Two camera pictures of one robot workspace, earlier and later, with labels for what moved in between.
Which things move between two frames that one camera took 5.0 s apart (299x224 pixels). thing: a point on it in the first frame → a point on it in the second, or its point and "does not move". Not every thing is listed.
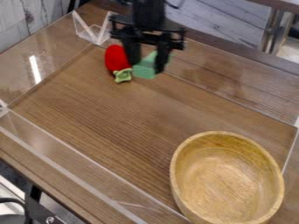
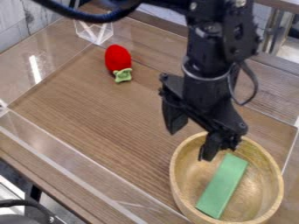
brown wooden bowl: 226,179 does not move
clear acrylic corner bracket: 95,33 does not move
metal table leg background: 277,30 does not move
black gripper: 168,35 → 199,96
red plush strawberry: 116,62 does not move
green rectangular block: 144,69 → 221,185
